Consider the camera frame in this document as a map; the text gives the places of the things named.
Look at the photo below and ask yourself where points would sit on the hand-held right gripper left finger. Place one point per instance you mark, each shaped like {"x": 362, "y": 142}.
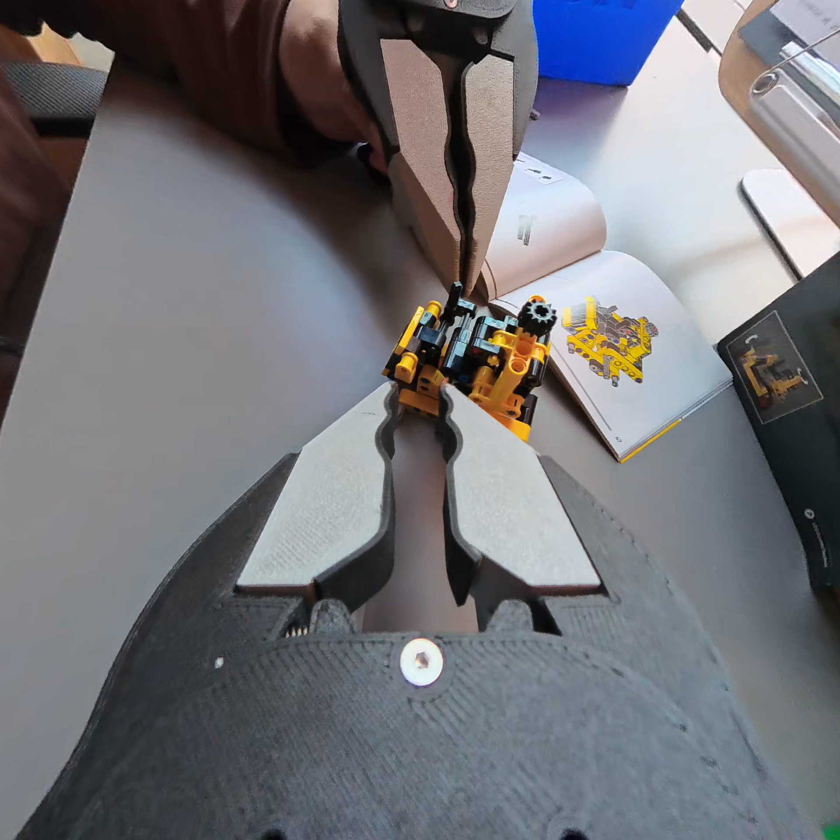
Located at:
{"x": 321, "y": 512}

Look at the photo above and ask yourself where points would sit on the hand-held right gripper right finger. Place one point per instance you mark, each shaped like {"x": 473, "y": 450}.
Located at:
{"x": 512, "y": 512}

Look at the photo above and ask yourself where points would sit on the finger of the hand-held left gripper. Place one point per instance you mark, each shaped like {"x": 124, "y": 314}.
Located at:
{"x": 420, "y": 144}
{"x": 489, "y": 144}

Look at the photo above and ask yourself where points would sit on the yellow and black lego model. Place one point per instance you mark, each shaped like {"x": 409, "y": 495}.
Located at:
{"x": 472, "y": 367}

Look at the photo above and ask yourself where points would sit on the small black lego piece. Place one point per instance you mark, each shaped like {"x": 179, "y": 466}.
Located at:
{"x": 457, "y": 298}

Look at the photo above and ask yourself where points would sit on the person's left forearm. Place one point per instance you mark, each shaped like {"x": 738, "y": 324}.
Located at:
{"x": 197, "y": 59}

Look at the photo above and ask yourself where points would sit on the black lego box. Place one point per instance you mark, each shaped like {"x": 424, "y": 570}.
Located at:
{"x": 800, "y": 459}

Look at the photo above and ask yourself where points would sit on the person's left hand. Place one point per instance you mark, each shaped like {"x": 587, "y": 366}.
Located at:
{"x": 321, "y": 79}

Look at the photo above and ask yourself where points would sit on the blue plastic bin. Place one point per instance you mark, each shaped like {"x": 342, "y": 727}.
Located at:
{"x": 597, "y": 39}

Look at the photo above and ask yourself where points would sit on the open instruction booklet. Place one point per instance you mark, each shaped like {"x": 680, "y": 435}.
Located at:
{"x": 623, "y": 400}

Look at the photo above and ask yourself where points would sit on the silver metal bar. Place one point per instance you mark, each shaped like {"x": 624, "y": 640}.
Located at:
{"x": 800, "y": 124}

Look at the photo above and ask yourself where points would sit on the white stand base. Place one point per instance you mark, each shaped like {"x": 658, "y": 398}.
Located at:
{"x": 787, "y": 210}

